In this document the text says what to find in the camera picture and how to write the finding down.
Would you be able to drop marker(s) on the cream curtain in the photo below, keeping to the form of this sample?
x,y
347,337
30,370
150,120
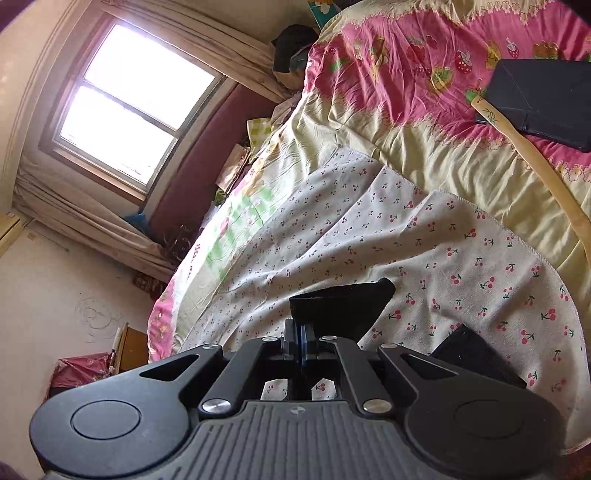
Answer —
x,y
221,41
92,221

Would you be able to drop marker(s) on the blue plastic bag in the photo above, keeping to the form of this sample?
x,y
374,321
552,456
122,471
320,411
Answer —
x,y
136,221

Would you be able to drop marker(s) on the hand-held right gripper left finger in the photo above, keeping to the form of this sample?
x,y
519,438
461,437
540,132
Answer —
x,y
291,346

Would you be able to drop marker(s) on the yellow patterned paper bag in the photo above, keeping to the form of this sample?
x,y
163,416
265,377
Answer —
x,y
259,131

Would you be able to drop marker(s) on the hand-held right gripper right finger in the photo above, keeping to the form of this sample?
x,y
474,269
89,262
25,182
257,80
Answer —
x,y
314,346

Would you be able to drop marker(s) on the black pants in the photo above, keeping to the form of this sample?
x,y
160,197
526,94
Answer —
x,y
341,304

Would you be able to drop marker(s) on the floral print bag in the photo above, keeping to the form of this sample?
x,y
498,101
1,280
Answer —
x,y
325,11

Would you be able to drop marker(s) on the yellow wooden stick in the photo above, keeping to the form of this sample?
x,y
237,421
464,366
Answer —
x,y
549,170

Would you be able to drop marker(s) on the red patterned bag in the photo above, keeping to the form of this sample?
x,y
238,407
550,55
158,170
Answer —
x,y
78,374

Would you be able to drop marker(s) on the wooden cabinet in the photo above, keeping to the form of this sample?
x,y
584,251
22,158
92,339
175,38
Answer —
x,y
134,350

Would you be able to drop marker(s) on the pink floral quilt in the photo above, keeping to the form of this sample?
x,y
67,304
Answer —
x,y
392,69

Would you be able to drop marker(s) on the maroon padded headboard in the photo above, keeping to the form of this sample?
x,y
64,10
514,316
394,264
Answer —
x,y
198,161

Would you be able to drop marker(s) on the black flat box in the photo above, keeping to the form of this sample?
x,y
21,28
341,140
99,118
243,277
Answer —
x,y
545,101

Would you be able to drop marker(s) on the cherry print bed sheet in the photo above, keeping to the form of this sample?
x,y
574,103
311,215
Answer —
x,y
369,230

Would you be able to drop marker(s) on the window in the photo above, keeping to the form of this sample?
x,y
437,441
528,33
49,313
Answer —
x,y
129,92

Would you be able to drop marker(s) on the black clothes pile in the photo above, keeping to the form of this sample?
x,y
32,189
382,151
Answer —
x,y
293,46

